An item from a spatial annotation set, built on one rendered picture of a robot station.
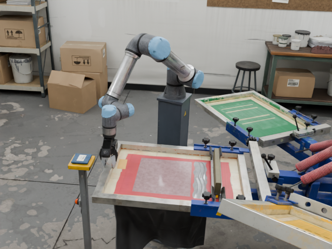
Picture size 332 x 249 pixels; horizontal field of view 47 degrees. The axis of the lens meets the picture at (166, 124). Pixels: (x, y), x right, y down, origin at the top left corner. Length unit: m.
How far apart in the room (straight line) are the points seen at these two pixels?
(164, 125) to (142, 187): 0.69
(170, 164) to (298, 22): 3.98
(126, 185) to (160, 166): 0.26
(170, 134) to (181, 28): 3.26
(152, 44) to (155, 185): 0.75
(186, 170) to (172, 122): 0.48
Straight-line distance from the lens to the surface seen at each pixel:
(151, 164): 2.24
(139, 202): 1.91
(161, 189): 2.05
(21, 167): 4.22
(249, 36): 5.78
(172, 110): 2.55
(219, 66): 5.86
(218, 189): 1.98
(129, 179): 2.12
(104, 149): 2.05
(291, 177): 2.16
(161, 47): 2.09
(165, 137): 2.66
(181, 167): 2.24
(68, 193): 3.72
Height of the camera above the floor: 2.15
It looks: 26 degrees down
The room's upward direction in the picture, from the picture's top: 2 degrees clockwise
